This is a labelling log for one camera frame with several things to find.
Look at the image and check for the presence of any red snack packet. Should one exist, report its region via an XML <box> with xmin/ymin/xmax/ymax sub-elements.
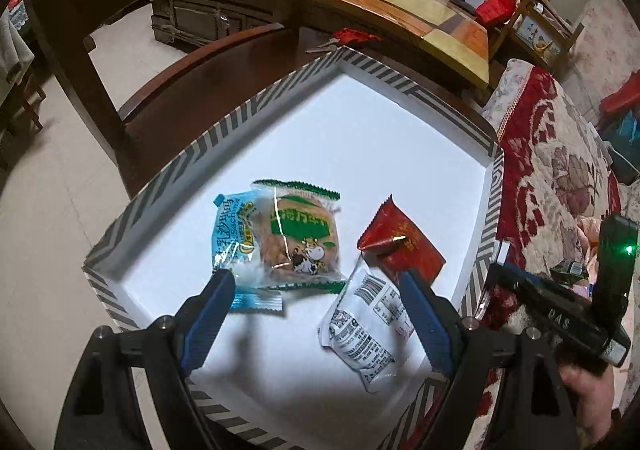
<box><xmin>356</xmin><ymin>195</ymin><xmax>447</xmax><ymax>289</ymax></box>

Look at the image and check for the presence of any pink floral cloth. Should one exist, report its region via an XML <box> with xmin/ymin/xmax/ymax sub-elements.
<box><xmin>569</xmin><ymin>0</ymin><xmax>640</xmax><ymax>106</ymax></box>

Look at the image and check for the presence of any grey striped cardboard box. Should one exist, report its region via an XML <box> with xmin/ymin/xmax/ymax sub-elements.
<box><xmin>82</xmin><ymin>48</ymin><xmax>506</xmax><ymax>450</ymax></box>

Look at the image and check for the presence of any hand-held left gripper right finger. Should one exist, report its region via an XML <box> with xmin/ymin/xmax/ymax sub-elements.
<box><xmin>397</xmin><ymin>269</ymin><xmax>581</xmax><ymax>450</ymax></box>

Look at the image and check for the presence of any red floral fleece blanket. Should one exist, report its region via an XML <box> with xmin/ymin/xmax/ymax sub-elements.
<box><xmin>481</xmin><ymin>59</ymin><xmax>624</xmax><ymax>450</ymax></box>

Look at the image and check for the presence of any blue snack packet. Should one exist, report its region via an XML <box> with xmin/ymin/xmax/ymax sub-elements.
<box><xmin>214</xmin><ymin>190</ymin><xmax>284</xmax><ymax>317</ymax></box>

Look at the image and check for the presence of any grey-green cloth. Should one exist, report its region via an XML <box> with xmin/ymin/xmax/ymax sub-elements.
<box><xmin>0</xmin><ymin>0</ymin><xmax>34</xmax><ymax>82</ymax></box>

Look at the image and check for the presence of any long wooden cabinet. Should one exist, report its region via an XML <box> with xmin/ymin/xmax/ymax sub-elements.
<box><xmin>150</xmin><ymin>0</ymin><xmax>491</xmax><ymax>92</ymax></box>

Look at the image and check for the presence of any person's right hand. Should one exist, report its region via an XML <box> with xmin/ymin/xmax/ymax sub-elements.
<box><xmin>560</xmin><ymin>359</ymin><xmax>616</xmax><ymax>447</ymax></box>

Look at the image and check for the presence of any small light wooden chair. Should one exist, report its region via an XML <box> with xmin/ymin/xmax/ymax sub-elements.
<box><xmin>487</xmin><ymin>0</ymin><xmax>584</xmax><ymax>77</ymax></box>

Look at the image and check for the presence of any dark wooden chair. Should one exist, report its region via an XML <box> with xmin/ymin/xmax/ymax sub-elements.
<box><xmin>30</xmin><ymin>0</ymin><xmax>497</xmax><ymax>203</ymax></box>

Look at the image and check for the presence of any red gift bag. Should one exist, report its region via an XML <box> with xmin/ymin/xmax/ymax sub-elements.
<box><xmin>474</xmin><ymin>0</ymin><xmax>519</xmax><ymax>26</ymax></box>

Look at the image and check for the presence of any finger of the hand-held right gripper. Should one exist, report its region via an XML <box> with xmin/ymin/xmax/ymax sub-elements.
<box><xmin>484</xmin><ymin>261</ymin><xmax>552</xmax><ymax>317</ymax></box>

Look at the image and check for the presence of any white snack packet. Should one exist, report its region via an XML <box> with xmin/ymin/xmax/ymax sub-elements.
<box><xmin>317</xmin><ymin>257</ymin><xmax>437</xmax><ymax>394</ymax></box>

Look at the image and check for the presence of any green-edged cake packet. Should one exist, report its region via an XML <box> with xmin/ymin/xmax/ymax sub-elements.
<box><xmin>249</xmin><ymin>179</ymin><xmax>347</xmax><ymax>293</ymax></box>

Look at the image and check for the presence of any blue bag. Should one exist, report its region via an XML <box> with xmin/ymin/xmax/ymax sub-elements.
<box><xmin>599</xmin><ymin>114</ymin><xmax>640</xmax><ymax>183</ymax></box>

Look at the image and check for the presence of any red cloth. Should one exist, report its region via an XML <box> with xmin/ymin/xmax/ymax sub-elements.
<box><xmin>599</xmin><ymin>79</ymin><xmax>640</xmax><ymax>115</ymax></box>

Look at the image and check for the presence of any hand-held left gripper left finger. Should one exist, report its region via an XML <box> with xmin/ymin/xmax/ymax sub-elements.
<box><xmin>54</xmin><ymin>269</ymin><xmax>237</xmax><ymax>450</ymax></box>

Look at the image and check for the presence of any brown wooden stool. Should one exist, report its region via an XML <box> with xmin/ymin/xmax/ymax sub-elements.
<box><xmin>0</xmin><ymin>70</ymin><xmax>47</xmax><ymax>167</ymax></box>

